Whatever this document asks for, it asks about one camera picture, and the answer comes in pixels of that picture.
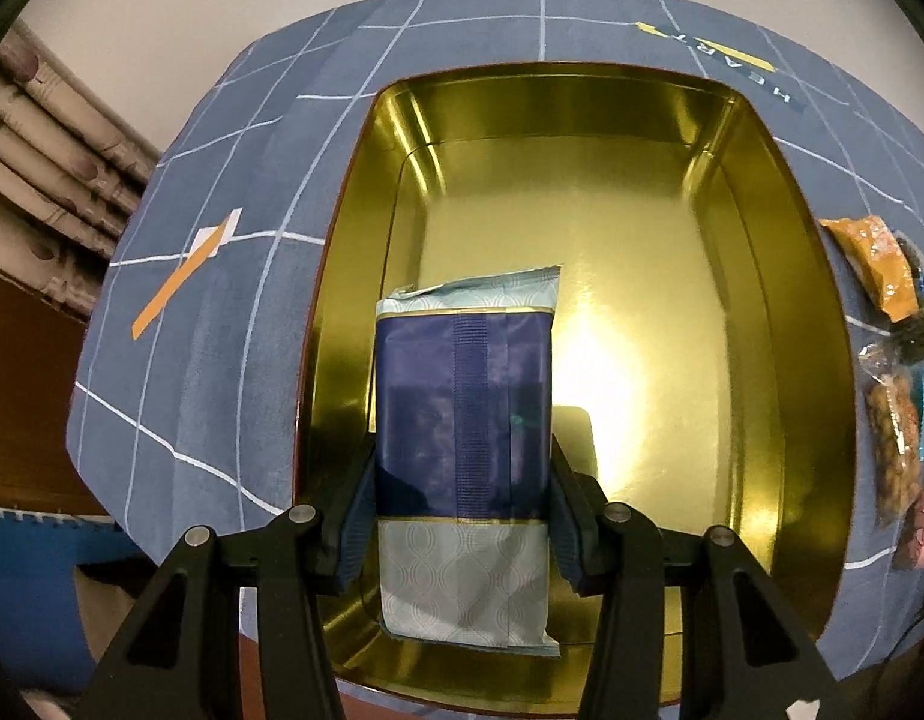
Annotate pink patterned candy block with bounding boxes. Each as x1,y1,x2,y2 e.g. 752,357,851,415
893,488,924,571

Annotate clear fried twist snack bag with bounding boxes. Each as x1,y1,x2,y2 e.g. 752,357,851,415
859,341,922,527

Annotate navy and mint snack pack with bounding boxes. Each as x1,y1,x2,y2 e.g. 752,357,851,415
374,265,560,656

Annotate blue ended dark candy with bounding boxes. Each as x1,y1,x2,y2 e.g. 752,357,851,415
893,229,924,302

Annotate orange snack packet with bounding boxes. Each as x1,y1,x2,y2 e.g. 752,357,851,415
820,215,919,323

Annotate dark seaweed snack bag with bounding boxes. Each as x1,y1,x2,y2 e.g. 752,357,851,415
892,307,924,366

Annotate gold and maroon toffee tin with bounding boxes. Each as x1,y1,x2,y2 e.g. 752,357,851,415
298,62,856,718

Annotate orange tape strip left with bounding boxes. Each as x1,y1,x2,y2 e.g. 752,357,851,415
130,206,242,340

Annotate beige patterned curtain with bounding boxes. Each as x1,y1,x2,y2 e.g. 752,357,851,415
0,21,158,317

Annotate heart label on cloth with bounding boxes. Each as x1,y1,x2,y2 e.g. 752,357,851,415
634,21,807,114

